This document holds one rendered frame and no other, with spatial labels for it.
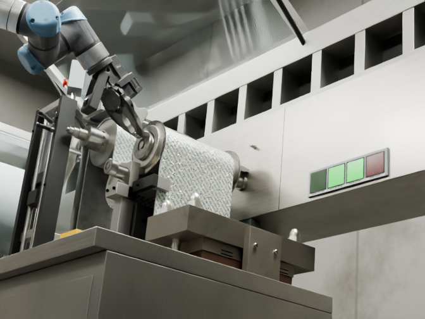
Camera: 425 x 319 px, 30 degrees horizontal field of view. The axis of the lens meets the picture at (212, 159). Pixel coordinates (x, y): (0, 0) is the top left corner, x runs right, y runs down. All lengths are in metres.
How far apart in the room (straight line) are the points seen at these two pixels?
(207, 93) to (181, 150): 0.53
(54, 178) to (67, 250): 0.61
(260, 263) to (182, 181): 0.32
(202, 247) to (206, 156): 0.38
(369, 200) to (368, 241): 1.46
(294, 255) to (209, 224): 0.27
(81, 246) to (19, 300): 0.30
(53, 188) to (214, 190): 0.44
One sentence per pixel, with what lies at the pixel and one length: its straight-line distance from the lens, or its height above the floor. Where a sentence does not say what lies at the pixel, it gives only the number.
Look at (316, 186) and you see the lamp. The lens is 1.98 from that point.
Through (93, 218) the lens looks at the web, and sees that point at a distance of 2.28.
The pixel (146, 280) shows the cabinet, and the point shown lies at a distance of 1.56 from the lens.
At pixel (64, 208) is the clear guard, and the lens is 3.00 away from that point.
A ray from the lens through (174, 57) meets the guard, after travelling 2.60.
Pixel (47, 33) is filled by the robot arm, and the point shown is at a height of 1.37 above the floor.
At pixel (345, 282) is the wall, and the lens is 3.46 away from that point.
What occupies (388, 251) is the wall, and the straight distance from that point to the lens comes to 3.34.
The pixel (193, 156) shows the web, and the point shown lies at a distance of 2.04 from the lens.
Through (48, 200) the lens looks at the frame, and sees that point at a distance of 2.16.
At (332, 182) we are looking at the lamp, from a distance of 1.94.
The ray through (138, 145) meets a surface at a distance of 2.04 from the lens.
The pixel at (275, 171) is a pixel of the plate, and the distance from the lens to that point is 2.12.
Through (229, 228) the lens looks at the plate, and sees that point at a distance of 1.80.
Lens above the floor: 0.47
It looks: 22 degrees up
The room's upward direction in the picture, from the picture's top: 6 degrees clockwise
